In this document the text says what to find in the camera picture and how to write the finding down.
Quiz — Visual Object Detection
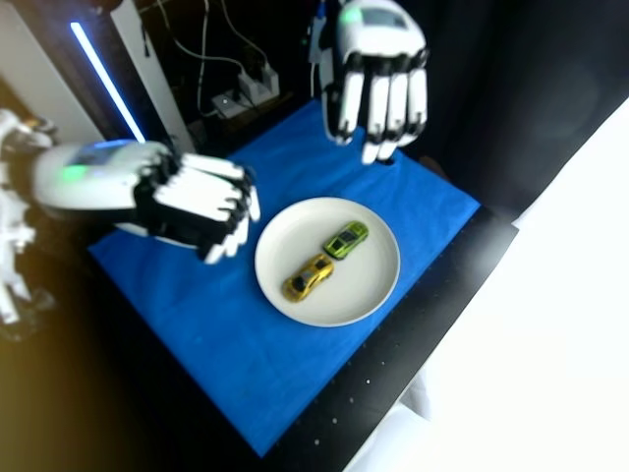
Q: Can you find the white upright panel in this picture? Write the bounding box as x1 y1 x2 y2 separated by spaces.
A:
110 0 197 154

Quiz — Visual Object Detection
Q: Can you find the yellow toy car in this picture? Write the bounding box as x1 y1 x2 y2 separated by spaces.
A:
282 254 335 301

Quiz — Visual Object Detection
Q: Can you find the white round plate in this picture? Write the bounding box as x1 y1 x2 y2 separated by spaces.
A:
254 197 402 327

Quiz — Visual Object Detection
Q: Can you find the blue cloth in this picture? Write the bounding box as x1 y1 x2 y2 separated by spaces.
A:
87 100 482 458

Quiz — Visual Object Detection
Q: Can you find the blue-white light strip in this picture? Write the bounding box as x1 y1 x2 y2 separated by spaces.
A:
70 21 147 144

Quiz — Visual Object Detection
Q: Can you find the power strip with plugs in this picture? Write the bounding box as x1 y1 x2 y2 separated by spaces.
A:
210 66 281 119

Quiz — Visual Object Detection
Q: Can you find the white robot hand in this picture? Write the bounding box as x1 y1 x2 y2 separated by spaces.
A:
308 0 429 166
31 140 261 266

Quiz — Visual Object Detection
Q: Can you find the green toy car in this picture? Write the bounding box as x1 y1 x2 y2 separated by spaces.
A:
322 220 370 261

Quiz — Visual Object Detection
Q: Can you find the white cable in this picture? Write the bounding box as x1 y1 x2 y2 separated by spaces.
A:
156 0 247 117
220 0 270 68

